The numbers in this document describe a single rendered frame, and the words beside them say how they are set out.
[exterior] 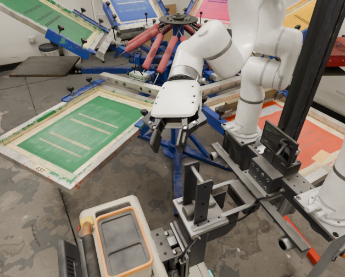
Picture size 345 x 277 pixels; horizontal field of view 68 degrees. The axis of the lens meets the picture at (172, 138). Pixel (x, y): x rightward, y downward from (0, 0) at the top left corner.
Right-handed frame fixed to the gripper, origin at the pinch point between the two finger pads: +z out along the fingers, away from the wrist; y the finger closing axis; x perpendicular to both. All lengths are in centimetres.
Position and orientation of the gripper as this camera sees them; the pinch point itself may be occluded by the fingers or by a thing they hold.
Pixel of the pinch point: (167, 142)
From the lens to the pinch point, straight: 50.8
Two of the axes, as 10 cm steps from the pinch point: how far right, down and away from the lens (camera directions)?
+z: -2.1, 8.3, -5.2
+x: -2.7, -5.6, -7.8
